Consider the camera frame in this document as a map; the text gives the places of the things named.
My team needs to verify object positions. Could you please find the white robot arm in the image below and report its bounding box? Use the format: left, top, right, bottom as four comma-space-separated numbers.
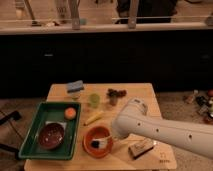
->
111, 98, 213, 159

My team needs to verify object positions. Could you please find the green plastic tray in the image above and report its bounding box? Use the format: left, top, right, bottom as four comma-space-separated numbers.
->
19, 102, 81, 160

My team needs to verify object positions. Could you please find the blue grey sponge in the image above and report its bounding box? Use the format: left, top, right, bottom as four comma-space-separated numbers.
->
67, 80, 84, 93

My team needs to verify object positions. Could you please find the wooden block eraser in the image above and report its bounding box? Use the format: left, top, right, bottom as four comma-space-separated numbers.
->
128, 138, 155, 159

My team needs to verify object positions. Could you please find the orange round sponge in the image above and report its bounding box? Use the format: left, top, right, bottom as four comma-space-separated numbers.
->
64, 107, 76, 120

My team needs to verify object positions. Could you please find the black bristle white brush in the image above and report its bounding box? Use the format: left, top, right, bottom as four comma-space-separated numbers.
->
91, 136, 110, 149

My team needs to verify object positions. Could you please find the white cloth in tray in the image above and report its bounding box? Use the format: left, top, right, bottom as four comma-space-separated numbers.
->
45, 121, 67, 131

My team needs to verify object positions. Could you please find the clear glass under sponge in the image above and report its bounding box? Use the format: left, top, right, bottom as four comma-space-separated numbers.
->
70, 91, 81, 100

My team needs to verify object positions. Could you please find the yellow banana toy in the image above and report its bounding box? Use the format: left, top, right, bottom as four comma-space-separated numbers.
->
84, 112, 103, 126

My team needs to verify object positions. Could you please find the red orange bowl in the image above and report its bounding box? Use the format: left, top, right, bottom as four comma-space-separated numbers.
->
82, 126, 113, 158

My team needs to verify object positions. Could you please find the green plastic cup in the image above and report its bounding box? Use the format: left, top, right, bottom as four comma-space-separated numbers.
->
89, 93, 100, 108

